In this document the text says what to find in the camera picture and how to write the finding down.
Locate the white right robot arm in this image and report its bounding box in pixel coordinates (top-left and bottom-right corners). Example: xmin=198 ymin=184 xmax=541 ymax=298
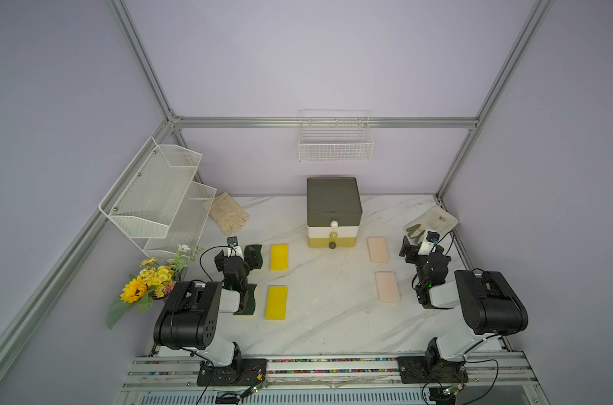
xmin=399 ymin=231 xmax=529 ymax=375

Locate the yellow sunflower bouquet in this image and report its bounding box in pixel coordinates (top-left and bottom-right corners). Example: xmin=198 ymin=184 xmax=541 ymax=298
xmin=105 ymin=245 xmax=203 ymax=330

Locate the olive white yellow drawer cabinet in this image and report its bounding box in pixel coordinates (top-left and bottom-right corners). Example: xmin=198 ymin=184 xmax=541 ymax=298
xmin=306 ymin=177 xmax=363 ymax=224

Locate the white wire wall basket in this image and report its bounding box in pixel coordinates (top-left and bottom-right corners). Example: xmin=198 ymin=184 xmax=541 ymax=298
xmin=298 ymin=110 xmax=374 ymax=163

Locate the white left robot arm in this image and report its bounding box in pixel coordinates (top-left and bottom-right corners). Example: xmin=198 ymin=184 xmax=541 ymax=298
xmin=154 ymin=247 xmax=251 ymax=371

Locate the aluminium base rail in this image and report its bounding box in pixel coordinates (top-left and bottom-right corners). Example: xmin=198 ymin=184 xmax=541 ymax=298
xmin=117 ymin=352 xmax=549 ymax=404

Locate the beige work glove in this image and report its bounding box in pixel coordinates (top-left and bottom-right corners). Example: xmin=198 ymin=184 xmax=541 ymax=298
xmin=209 ymin=192 xmax=250 ymax=236

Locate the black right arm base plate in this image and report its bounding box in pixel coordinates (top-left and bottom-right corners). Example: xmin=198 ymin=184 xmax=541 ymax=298
xmin=397 ymin=356 xmax=468 ymax=384

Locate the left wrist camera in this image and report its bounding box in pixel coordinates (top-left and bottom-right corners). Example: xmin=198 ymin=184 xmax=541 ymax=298
xmin=225 ymin=236 xmax=244 ymax=258

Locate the yellow bottom drawer grey knob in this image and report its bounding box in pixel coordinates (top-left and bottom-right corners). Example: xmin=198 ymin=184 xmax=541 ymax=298
xmin=308 ymin=237 xmax=357 ymax=249

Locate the white mesh two-tier shelf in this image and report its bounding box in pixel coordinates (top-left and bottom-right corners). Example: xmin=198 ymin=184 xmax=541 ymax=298
xmin=99 ymin=138 xmax=216 ymax=261

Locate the pink sponge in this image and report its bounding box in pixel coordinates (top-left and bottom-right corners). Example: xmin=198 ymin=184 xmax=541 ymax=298
xmin=375 ymin=272 xmax=400 ymax=304
xmin=367 ymin=236 xmax=390 ymax=263

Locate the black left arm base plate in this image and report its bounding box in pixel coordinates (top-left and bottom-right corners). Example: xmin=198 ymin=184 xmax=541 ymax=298
xmin=196 ymin=358 xmax=268 ymax=387

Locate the green yellow sponge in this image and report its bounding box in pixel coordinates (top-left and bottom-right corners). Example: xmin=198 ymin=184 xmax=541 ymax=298
xmin=244 ymin=244 xmax=263 ymax=270
xmin=235 ymin=283 xmax=257 ymax=317

